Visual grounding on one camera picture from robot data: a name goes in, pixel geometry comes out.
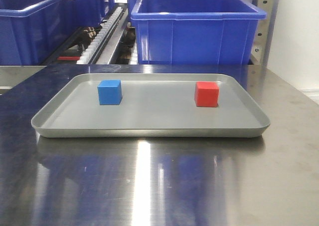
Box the blue bin rear left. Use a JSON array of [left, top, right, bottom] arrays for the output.
[[79, 0, 115, 26]]

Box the blue cube block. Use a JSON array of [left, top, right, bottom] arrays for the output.
[[97, 79, 122, 105]]

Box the grey metal tray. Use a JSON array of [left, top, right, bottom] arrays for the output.
[[31, 73, 270, 138]]

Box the red cube block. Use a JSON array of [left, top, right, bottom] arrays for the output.
[[194, 81, 219, 107]]

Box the blue plastic bin left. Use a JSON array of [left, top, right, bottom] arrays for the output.
[[0, 0, 87, 66]]

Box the white roller conveyor rail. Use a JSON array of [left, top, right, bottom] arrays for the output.
[[76, 7, 123, 64]]

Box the metal shelf upright post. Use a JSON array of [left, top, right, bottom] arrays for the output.
[[251, 0, 279, 66]]

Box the blue plastic bin right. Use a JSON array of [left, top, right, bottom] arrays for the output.
[[131, 0, 267, 65]]

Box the blue plastic bin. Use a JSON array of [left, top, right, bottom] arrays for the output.
[[0, 0, 87, 66], [131, 0, 267, 65]]

